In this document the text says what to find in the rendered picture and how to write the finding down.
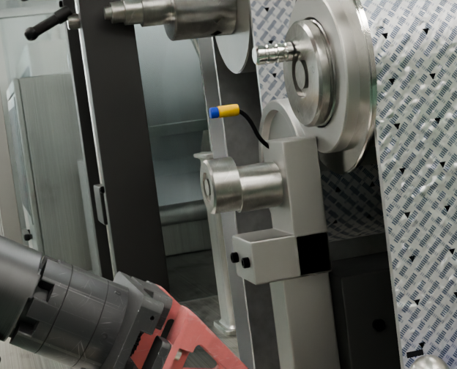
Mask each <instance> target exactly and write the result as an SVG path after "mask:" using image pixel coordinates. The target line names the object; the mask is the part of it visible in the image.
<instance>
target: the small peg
mask: <svg viewBox="0 0 457 369"><path fill-rule="evenodd" d="M252 57H253V62H254V63H255V64H256V65H262V64H273V63H274V62H276V63H281V62H284V61H285V62H292V60H293V58H294V48H293V45H292V43H291V42H284V43H280V42H279V43H274V45H273V44H266V45H255V46H254V47H253V50H252Z"/></svg>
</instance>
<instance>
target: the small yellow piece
mask: <svg viewBox="0 0 457 369"><path fill-rule="evenodd" d="M239 114H241V115H242V116H243V117H245V119H246V120H247V121H248V123H249V124H250V126H251V128H252V130H253V132H254V134H255V135H256V137H257V138H258V140H259V141H260V142H261V143H262V144H263V145H264V146H265V147H267V148H268V149H269V144H268V143H267V142H266V141H265V140H264V139H263V138H262V137H261V135H260V134H259V132H258V130H257V129H256V126H255V124H254V123H253V121H252V119H251V118H250V117H249V115H247V114H246V112H244V111H243V110H241V109H239V106H238V104H233V105H222V106H218V107H214V108H210V109H209V116H210V118H211V119H214V118H218V117H219V118H224V117H230V116H239Z"/></svg>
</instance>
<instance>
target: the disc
mask: <svg viewBox="0 0 457 369"><path fill-rule="evenodd" d="M338 1H339V3H340V4H341V6H342V8H343V10H344V12H345V14H346V16H347V19H348V21H349V25H350V27H351V30H352V34H353V38H354V43H355V46H356V51H357V59H358V64H359V72H360V107H359V113H358V118H357V125H356V127H355V131H354V135H353V136H352V139H351V140H350V142H349V144H348V145H347V147H346V148H345V149H343V150H341V151H339V152H331V153H322V152H319V151H318V156H319V159H320V160H321V162H322V163H323V164H324V165H325V166H326V167H327V168H328V169H330V170H331V171H332V172H334V173H336V174H349V173H351V172H353V171H355V170H356V169H357V168H358V167H359V166H360V164H361V163H362V161H363V160H364V159H365V156H366V155H367V153H368V150H369V147H370V145H371V140H372V137H373V134H374V125H375V120H376V106H377V79H376V62H375V56H374V47H373V43H372V39H371V33H370V29H369V26H368V22H367V19H366V16H365V12H364V9H363V6H362V4H361V2H360V0H338Z"/></svg>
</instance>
